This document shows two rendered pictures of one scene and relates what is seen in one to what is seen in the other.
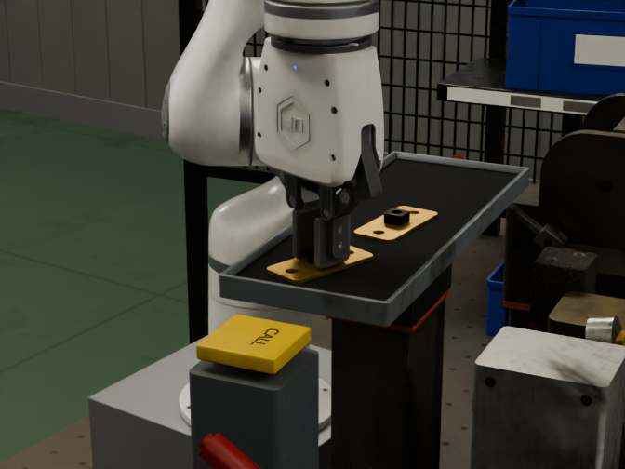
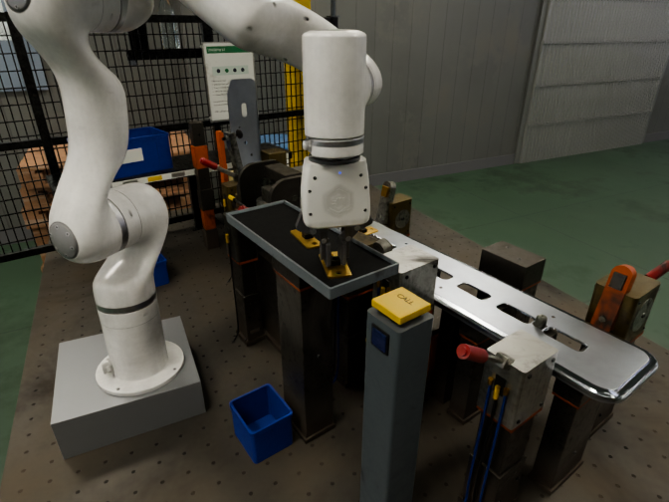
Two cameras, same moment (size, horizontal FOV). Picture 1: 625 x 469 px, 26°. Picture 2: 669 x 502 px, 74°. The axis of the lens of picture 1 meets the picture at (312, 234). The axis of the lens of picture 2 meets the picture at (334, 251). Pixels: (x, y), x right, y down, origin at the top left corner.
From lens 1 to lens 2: 0.87 m
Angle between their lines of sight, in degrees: 55
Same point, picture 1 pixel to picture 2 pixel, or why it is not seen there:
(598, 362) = (418, 253)
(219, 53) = (104, 194)
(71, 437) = (20, 456)
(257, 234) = (139, 284)
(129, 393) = (70, 405)
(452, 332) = not seen: hidden behind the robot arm
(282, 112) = (329, 197)
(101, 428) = (67, 433)
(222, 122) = (113, 233)
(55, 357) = not seen: outside the picture
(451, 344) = not seen: hidden behind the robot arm
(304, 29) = (354, 150)
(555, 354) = (405, 257)
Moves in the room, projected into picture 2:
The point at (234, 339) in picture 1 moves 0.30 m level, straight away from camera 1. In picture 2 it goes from (401, 307) to (227, 262)
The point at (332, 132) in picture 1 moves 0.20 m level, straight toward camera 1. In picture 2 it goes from (364, 198) to (506, 225)
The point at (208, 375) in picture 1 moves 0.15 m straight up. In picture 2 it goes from (406, 329) to (415, 226)
